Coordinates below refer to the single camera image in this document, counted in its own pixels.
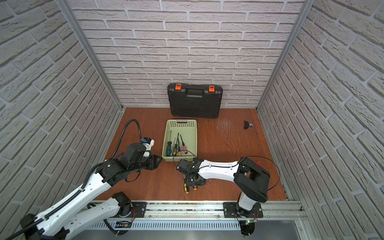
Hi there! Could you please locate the black plastic tool case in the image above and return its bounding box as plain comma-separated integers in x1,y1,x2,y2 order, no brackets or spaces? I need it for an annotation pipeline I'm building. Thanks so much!
167,83,223,119

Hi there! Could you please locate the aluminium front rail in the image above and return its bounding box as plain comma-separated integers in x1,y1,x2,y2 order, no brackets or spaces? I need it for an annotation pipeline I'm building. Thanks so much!
107,201,308,231

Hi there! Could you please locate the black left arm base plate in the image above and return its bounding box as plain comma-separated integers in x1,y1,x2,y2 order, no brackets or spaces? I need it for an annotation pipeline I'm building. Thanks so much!
114,202,147,219

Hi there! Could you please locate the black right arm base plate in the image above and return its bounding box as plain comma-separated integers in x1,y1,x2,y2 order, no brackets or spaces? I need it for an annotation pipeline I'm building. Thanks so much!
223,202,264,219

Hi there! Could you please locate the pink handle screwdriver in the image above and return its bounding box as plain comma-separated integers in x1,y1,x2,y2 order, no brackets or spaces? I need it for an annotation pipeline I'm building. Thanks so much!
180,135,188,154

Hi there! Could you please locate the aluminium corner frame post left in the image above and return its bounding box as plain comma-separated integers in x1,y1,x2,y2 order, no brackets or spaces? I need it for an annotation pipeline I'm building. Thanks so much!
57,0,124,111

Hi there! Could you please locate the aluminium corner frame post right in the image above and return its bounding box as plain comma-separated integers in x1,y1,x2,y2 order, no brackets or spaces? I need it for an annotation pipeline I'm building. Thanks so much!
256,0,315,112

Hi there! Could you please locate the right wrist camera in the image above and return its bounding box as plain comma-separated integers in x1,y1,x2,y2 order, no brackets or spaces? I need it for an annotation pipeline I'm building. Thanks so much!
177,159,203,175

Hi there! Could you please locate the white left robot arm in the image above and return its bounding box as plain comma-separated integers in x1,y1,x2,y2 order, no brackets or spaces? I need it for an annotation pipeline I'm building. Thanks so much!
8,137,162,240

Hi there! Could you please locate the green black handle screwdriver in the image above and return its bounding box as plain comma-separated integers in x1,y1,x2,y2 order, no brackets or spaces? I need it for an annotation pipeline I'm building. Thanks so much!
166,131,172,157

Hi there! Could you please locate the aluminium corner frame post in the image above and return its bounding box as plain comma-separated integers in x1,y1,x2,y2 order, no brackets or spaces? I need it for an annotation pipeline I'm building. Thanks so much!
256,0,315,112
57,0,124,111

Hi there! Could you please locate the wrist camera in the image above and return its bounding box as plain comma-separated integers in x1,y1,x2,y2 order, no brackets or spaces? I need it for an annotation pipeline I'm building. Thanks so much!
122,137,155,163
177,159,203,175

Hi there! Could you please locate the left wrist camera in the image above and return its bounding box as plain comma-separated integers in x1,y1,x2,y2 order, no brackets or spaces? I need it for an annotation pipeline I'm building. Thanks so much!
122,137,155,163

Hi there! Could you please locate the small black round object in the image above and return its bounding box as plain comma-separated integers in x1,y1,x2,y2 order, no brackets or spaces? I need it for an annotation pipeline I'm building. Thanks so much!
244,121,254,130

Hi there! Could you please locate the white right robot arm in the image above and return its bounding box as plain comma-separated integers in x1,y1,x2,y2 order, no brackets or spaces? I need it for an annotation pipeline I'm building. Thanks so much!
177,157,271,217

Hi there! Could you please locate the clear purple handle screwdriver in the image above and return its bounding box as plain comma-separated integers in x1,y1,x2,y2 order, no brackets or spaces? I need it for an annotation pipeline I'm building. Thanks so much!
177,139,182,157

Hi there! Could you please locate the orange handle screwdriver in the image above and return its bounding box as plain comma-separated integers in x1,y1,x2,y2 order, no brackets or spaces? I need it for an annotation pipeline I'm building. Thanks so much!
173,134,180,157

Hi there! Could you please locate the green perforated plastic bin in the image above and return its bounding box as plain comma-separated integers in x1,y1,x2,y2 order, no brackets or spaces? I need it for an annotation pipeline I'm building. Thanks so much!
162,119,198,162

